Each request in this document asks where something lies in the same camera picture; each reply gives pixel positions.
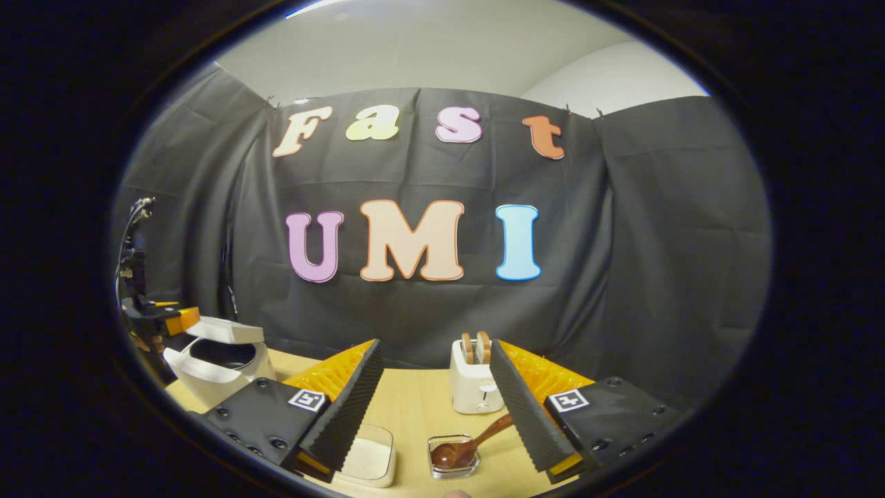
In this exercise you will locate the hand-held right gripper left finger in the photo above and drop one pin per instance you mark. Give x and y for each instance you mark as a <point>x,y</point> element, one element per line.
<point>339,422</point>

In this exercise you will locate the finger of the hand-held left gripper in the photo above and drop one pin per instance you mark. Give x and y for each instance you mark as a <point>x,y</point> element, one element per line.
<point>185,319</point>

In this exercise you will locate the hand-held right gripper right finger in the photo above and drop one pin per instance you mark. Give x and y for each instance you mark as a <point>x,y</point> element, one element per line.
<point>529,415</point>

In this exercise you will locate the clear box of white rice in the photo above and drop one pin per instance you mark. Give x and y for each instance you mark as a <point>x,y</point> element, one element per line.
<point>370,456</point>

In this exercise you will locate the white rice cooker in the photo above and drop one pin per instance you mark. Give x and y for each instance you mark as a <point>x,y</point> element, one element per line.
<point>221,377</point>

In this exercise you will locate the brown wooden spoon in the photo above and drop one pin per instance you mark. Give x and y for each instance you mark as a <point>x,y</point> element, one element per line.
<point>453,454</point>

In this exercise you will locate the white toaster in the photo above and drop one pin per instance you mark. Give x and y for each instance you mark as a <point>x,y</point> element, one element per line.
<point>473,387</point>

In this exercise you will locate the toasted bread slice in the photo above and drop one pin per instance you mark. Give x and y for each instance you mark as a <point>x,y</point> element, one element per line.
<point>469,348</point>
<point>483,346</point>

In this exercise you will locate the black backdrop cloth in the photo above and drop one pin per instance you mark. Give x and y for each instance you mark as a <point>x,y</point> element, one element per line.
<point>429,311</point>

